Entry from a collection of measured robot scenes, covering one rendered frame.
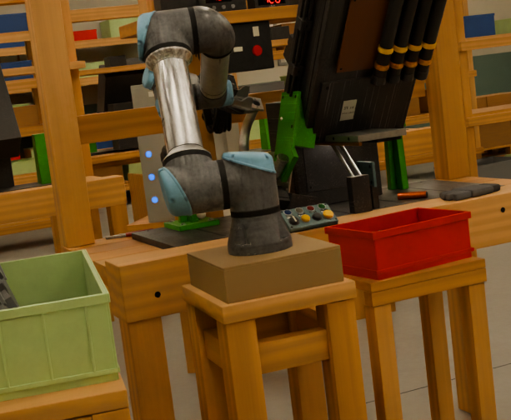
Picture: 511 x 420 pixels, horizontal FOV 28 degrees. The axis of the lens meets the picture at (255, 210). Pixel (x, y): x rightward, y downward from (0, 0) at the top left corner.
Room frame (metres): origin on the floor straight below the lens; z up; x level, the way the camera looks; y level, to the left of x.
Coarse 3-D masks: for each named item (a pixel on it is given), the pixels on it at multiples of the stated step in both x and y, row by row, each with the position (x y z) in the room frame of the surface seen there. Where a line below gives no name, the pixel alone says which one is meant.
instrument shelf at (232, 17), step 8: (256, 8) 3.22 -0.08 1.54; (264, 8) 3.23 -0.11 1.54; (272, 8) 3.24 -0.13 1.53; (280, 8) 3.26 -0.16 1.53; (288, 8) 3.27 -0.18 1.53; (296, 8) 3.28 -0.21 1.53; (224, 16) 3.18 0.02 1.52; (232, 16) 3.19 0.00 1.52; (240, 16) 3.20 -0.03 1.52; (248, 16) 3.21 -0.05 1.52; (256, 16) 3.22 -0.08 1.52; (264, 16) 3.23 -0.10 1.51; (272, 16) 3.24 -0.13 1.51; (280, 16) 3.25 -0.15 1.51; (288, 16) 3.27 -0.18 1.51; (296, 16) 3.28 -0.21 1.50; (128, 24) 3.20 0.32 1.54; (136, 24) 3.13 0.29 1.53; (120, 32) 3.29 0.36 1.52; (128, 32) 3.21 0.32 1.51; (136, 32) 3.14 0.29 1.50
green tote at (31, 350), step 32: (64, 256) 2.45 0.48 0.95; (32, 288) 2.43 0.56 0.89; (64, 288) 2.45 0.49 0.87; (96, 288) 2.07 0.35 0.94; (0, 320) 1.83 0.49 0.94; (32, 320) 1.85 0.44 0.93; (64, 320) 1.86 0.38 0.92; (96, 320) 1.87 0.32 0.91; (0, 352) 1.83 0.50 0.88; (32, 352) 1.85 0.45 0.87; (64, 352) 1.86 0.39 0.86; (96, 352) 1.87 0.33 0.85; (0, 384) 1.83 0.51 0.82; (32, 384) 1.84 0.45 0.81; (64, 384) 1.86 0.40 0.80
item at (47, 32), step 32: (32, 0) 3.08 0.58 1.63; (448, 0) 3.64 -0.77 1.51; (32, 32) 3.12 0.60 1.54; (64, 32) 3.11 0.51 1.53; (448, 32) 3.64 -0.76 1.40; (64, 64) 3.10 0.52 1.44; (192, 64) 3.26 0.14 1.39; (448, 64) 3.63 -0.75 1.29; (64, 96) 3.10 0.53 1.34; (448, 96) 3.63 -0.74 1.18; (64, 128) 3.09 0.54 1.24; (448, 128) 3.62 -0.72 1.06; (64, 160) 3.09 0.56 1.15; (448, 160) 3.62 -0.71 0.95; (64, 192) 3.08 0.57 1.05; (64, 224) 3.08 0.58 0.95
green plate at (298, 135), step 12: (288, 96) 3.04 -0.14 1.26; (300, 96) 2.99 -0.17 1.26; (288, 108) 3.02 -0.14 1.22; (300, 108) 3.00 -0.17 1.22; (288, 120) 3.01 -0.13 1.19; (300, 120) 3.00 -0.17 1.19; (288, 132) 3.00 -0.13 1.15; (300, 132) 2.99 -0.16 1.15; (312, 132) 3.01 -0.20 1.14; (276, 144) 3.07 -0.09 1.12; (288, 144) 2.99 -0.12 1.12; (300, 144) 2.99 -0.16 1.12; (312, 144) 3.01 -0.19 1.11; (276, 156) 3.05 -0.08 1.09
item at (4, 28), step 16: (0, 16) 9.52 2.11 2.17; (16, 16) 9.58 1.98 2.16; (0, 32) 9.51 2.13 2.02; (16, 32) 9.53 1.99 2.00; (0, 64) 9.51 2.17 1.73; (16, 64) 9.56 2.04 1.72; (32, 64) 10.00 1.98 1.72; (16, 80) 9.51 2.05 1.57; (32, 80) 9.56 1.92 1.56; (16, 112) 9.55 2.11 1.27; (32, 112) 9.60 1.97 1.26; (32, 128) 9.49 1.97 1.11; (16, 160) 9.91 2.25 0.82; (32, 160) 9.56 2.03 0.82; (16, 176) 9.45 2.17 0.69; (32, 176) 9.47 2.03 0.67; (16, 224) 9.43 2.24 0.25; (32, 224) 9.44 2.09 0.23; (48, 224) 9.50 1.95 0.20
